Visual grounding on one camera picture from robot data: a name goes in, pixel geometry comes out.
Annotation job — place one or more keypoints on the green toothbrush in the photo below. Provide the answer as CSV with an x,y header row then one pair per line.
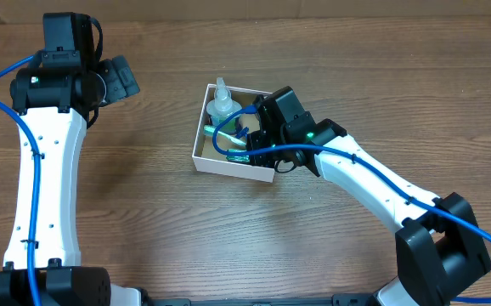
x,y
209,130

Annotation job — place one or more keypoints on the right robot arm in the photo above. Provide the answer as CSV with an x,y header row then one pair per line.
x,y
437,259

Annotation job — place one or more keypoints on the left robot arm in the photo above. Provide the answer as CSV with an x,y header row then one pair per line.
x,y
56,97

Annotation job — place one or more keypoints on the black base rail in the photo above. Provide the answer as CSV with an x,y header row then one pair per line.
x,y
345,299

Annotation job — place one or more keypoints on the green soap packet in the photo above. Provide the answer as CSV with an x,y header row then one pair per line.
x,y
237,157

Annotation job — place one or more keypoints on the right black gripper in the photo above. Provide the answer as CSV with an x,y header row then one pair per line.
x,y
255,142

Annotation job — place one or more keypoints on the white cardboard box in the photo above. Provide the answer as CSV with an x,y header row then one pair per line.
x,y
207,160

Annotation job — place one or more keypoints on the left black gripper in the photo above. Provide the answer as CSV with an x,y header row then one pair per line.
x,y
123,79

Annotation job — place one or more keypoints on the clear soap pump bottle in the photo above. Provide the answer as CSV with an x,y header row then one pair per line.
x,y
222,106

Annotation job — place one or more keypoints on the blue disposable razor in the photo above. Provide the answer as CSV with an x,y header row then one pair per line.
x,y
242,133

